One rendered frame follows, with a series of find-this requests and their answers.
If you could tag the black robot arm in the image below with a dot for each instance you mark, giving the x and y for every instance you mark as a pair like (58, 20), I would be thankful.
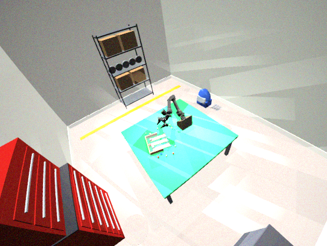
(169, 110)

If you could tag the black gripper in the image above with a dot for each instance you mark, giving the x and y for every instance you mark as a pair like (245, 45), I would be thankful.
(165, 124)

